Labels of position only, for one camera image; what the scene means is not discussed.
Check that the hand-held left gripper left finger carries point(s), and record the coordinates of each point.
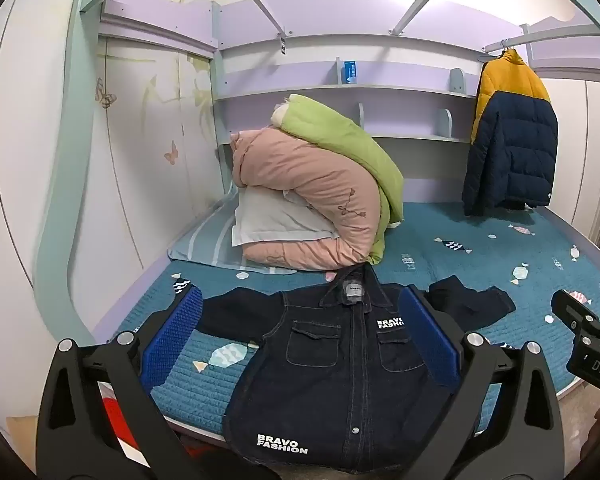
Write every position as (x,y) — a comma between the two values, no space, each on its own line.
(177,332)

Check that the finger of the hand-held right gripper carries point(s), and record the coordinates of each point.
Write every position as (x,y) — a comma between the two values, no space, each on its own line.
(580,315)

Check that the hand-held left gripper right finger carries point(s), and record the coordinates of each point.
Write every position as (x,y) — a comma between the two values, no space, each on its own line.
(430,340)

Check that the dark denim jacket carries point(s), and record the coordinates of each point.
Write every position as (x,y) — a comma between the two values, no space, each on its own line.
(330,385)

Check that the teal quilted bed mat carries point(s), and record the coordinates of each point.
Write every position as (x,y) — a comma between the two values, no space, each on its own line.
(480,265)

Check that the light blue striped sheet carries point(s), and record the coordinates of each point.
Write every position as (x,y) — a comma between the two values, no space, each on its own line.
(205,240)

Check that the white pillow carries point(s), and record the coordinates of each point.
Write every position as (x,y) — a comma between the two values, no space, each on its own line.
(270,220)

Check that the yellow and navy puffer jacket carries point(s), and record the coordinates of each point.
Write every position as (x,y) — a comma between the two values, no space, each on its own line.
(515,150)

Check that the pink quilt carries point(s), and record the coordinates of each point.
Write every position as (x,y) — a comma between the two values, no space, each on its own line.
(310,175)

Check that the green quilt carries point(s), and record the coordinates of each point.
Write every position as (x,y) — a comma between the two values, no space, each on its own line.
(345,135)

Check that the small blue box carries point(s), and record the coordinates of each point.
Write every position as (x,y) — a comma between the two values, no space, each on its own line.
(350,72)

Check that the teal bed frame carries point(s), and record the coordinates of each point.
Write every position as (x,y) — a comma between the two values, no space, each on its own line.
(60,210)

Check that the purple wall shelf unit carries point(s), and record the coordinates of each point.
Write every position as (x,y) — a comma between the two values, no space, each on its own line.
(405,110)

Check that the white clothes rail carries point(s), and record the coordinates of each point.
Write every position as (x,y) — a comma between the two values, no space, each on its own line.
(545,35)

